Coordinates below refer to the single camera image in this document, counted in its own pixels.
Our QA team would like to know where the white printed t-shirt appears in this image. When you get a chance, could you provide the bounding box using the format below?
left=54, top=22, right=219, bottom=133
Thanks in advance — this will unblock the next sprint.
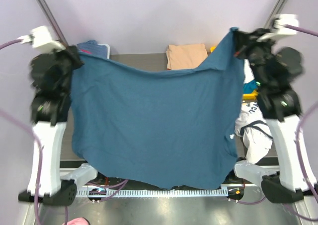
left=235, top=101, right=273, bottom=164

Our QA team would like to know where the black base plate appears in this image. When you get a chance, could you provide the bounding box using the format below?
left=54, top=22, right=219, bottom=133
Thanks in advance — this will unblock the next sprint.
left=90, top=174, right=246, bottom=191

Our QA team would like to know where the pink object at bottom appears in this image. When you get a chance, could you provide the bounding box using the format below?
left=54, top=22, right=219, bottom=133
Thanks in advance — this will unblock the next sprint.
left=65, top=217, right=90, bottom=225

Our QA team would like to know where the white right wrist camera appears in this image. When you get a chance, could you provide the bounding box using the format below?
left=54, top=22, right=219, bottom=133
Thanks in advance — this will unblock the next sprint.
left=257, top=14, right=299, bottom=42

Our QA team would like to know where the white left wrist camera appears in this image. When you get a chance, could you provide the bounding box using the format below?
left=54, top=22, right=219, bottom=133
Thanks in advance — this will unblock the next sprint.
left=18, top=26, right=66, bottom=54

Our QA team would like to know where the white t-shirt in tray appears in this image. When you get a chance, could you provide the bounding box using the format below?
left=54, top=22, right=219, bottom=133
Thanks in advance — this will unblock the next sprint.
left=244, top=60, right=254, bottom=84

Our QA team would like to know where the right aluminium frame post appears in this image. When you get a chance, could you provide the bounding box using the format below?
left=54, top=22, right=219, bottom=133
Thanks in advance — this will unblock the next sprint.
left=264, top=0, right=288, bottom=28

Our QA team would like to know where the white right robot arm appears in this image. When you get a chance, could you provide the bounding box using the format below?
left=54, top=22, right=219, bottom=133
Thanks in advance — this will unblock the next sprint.
left=224, top=29, right=318, bottom=204

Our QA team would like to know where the pink red garment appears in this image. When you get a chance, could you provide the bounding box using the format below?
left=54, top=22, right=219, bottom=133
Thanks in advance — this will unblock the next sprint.
left=80, top=50, right=91, bottom=54

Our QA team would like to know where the aluminium frame post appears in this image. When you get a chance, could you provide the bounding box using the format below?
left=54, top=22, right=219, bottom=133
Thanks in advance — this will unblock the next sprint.
left=36, top=0, right=69, bottom=46
left=264, top=0, right=288, bottom=28

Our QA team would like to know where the left aluminium frame post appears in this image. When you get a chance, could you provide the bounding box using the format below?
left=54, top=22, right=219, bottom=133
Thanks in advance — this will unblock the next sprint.
left=36, top=0, right=69, bottom=46

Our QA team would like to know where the yellow plastic tray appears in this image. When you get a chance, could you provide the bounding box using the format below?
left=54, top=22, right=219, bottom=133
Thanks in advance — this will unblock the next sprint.
left=210, top=46, right=259, bottom=102

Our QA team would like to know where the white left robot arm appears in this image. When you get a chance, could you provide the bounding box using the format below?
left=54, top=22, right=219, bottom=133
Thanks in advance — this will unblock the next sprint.
left=18, top=45, right=106, bottom=207

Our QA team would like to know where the slotted cable duct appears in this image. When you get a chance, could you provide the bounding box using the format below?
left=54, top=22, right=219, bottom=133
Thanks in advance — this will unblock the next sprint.
left=76, top=187, right=228, bottom=198

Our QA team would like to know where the grey plastic bin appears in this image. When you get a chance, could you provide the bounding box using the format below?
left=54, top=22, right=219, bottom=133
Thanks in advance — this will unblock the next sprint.
left=99, top=44, right=110, bottom=59

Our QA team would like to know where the teal garment in tray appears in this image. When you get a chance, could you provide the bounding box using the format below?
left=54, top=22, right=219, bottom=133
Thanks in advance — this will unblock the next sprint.
left=243, top=80, right=258, bottom=94

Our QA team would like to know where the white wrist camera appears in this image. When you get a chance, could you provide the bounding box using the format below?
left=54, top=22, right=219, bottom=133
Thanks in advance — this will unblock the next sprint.
left=18, top=26, right=66, bottom=54
left=257, top=14, right=299, bottom=42

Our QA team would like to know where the blue checked shirt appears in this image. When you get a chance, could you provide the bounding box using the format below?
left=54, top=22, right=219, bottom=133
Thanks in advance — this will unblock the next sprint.
left=77, top=40, right=107, bottom=58

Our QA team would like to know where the folded beige t-shirt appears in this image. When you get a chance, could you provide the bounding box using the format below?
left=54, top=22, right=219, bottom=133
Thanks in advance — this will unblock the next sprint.
left=166, top=43, right=208, bottom=70

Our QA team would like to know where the dark blue t-shirt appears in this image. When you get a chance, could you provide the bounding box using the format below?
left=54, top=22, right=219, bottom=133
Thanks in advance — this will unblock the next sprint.
left=71, top=28, right=244, bottom=189

